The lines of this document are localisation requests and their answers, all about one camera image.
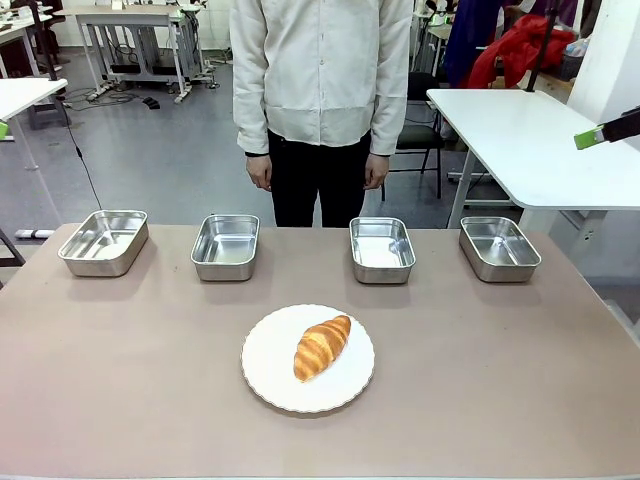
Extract person's white shirt torso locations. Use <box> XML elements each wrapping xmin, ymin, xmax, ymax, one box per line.
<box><xmin>229</xmin><ymin>0</ymin><xmax>415</xmax><ymax>157</ymax></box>

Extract person's black trousers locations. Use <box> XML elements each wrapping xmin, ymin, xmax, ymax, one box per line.
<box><xmin>266</xmin><ymin>128</ymin><xmax>373</xmax><ymax>229</ymax></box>

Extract black upright pole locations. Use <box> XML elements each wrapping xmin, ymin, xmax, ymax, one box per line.
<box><xmin>525</xmin><ymin>0</ymin><xmax>560</xmax><ymax>94</ymax></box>

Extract person's left forearm white sleeve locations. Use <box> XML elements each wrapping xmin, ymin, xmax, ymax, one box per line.
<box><xmin>369</xmin><ymin>59</ymin><xmax>412</xmax><ymax>157</ymax></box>

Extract white floor power strip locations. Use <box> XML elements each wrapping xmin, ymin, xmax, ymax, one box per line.
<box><xmin>85</xmin><ymin>79</ymin><xmax>117</xmax><ymax>101</ymax></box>

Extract person's left hand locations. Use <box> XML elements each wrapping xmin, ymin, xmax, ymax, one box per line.
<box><xmin>363</xmin><ymin>152</ymin><xmax>391</xmax><ymax>191</ymax></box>

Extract large white side table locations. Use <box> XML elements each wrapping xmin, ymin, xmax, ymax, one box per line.
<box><xmin>425</xmin><ymin>87</ymin><xmax>640</xmax><ymax>229</ymax></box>

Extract black folding chair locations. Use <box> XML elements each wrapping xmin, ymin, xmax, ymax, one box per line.
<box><xmin>380</xmin><ymin>71</ymin><xmax>446</xmax><ymax>202</ymax></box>

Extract golden brown croissant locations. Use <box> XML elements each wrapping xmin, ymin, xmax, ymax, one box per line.
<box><xmin>293</xmin><ymin>314</ymin><xmax>352</xmax><ymax>383</ymax></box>

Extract dark blue hanging garment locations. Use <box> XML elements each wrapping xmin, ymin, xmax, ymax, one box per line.
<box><xmin>442</xmin><ymin>0</ymin><xmax>507</xmax><ymax>89</ymax></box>

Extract grey background workbench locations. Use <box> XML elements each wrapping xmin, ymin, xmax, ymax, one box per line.
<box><xmin>52</xmin><ymin>4</ymin><xmax>211</xmax><ymax>104</ymax></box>

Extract small white side table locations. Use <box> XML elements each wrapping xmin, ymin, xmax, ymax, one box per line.
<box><xmin>0</xmin><ymin>77</ymin><xmax>69</xmax><ymax>226</ymax></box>

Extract red cloth heap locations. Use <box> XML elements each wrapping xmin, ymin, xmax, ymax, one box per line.
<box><xmin>467</xmin><ymin>13</ymin><xmax>577</xmax><ymax>90</ymax></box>

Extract white scalloped round plate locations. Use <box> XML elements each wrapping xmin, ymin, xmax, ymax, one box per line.
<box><xmin>241</xmin><ymin>304</ymin><xmax>376</xmax><ymax>414</ymax></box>

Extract black floor cable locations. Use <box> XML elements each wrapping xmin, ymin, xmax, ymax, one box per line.
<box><xmin>53</xmin><ymin>94</ymin><xmax>104</xmax><ymax>211</ymax></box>

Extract person's right forearm white sleeve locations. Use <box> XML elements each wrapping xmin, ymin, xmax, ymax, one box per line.
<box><xmin>231</xmin><ymin>59</ymin><xmax>271</xmax><ymax>155</ymax></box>

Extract person's right hand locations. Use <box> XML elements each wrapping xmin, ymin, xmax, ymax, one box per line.
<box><xmin>245</xmin><ymin>152</ymin><xmax>273</xmax><ymax>192</ymax></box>

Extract rectangular stainless steel container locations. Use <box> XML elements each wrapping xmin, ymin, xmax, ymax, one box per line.
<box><xmin>190</xmin><ymin>214</ymin><xmax>261</xmax><ymax>282</ymax></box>
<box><xmin>458</xmin><ymin>215</ymin><xmax>543</xmax><ymax>284</ymax></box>
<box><xmin>348</xmin><ymin>216</ymin><xmax>417</xmax><ymax>285</ymax></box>
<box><xmin>57</xmin><ymin>209</ymin><xmax>150</xmax><ymax>278</ymax></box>

